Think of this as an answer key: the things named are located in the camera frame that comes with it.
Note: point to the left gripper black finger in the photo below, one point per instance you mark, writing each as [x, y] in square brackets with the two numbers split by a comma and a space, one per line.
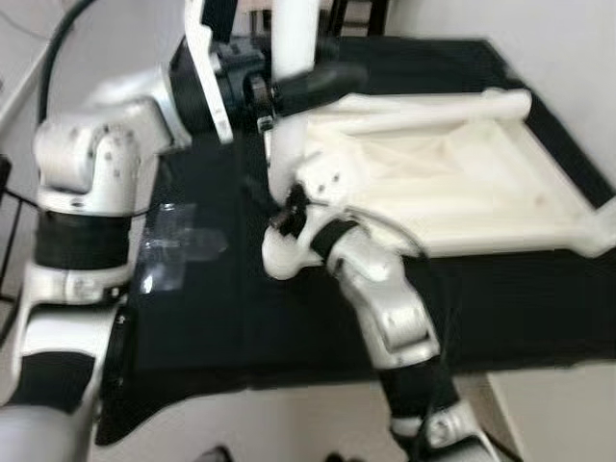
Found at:
[322, 85]

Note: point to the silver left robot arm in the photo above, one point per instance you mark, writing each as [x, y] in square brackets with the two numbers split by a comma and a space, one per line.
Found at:
[77, 164]

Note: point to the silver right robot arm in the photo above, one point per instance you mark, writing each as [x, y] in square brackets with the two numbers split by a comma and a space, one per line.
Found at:
[385, 298]

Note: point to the black tablecloth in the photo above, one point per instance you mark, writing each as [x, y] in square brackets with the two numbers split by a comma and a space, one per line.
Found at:
[241, 318]

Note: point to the cross-shaped clear tape patch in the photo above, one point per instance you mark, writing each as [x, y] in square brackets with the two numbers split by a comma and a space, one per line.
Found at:
[178, 245]

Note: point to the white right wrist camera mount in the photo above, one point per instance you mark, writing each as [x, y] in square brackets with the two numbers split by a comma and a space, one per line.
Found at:
[327, 178]

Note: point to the black stool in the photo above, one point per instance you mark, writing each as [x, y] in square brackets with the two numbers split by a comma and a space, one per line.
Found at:
[361, 14]

